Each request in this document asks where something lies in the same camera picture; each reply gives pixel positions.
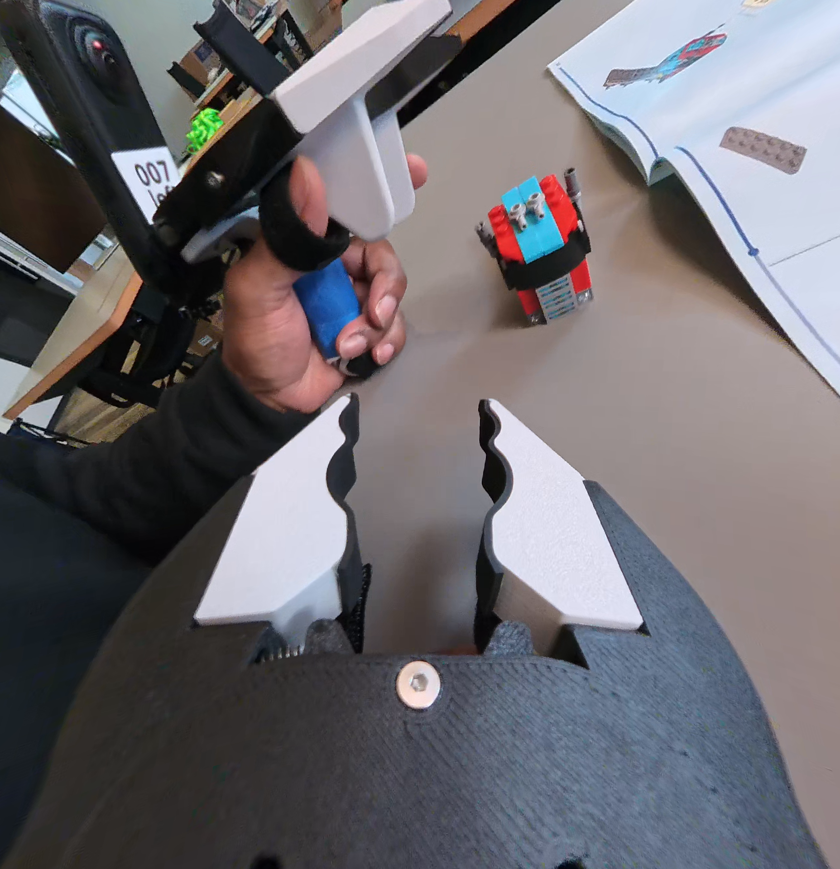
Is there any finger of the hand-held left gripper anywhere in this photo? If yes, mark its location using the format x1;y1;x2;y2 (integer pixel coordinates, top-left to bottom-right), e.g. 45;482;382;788
365;35;463;213
270;0;455;242

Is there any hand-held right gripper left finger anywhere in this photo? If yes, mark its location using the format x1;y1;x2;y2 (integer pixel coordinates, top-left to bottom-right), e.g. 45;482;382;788
193;392;373;654

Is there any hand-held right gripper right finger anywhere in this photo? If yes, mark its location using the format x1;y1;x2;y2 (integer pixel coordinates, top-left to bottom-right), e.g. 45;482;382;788
473;398;646;658

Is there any grey desk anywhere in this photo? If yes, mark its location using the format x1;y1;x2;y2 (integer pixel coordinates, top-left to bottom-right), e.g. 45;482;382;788
321;0;840;869

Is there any wooden desk with orange edge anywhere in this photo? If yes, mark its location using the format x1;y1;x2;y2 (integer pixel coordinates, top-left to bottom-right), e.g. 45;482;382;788
4;251;145;422

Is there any person's left hand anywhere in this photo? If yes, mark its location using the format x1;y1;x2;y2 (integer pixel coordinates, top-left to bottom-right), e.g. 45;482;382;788
221;153;429;415

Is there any dark computer monitor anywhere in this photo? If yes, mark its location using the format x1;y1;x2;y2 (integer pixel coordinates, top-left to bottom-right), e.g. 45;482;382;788
0;95;108;272

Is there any bright green plastic object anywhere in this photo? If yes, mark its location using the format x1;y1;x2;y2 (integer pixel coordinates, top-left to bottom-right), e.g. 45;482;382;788
185;107;225;153

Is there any red and blue brick truck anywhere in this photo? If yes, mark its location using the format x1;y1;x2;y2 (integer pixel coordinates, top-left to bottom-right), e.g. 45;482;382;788
475;166;594;325

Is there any black office chair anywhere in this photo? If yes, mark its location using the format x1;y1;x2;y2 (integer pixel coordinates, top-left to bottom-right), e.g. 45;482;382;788
73;285;203;408

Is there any person's dark clothing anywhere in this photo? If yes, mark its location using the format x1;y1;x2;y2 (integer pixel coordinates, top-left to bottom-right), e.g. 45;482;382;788
0;434;210;869

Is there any brick instruction booklet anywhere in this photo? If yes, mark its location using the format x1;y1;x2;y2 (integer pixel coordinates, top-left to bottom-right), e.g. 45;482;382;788
547;0;840;411

